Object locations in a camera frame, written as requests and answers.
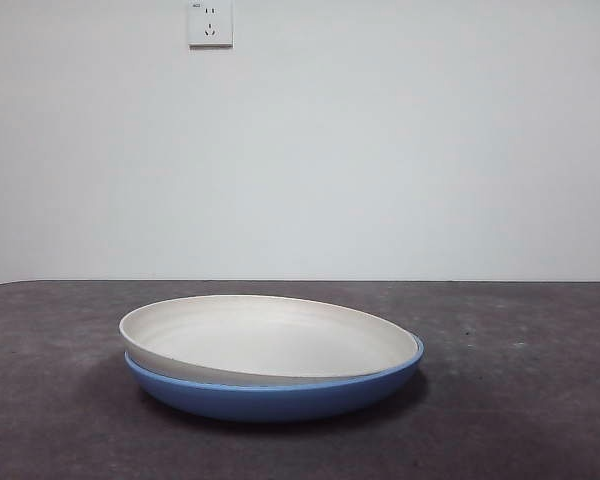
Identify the white wall socket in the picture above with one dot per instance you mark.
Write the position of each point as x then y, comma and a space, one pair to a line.
210, 30

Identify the white plate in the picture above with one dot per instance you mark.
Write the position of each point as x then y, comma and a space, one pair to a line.
270, 335

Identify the blue plate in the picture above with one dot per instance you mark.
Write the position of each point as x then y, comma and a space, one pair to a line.
280, 402

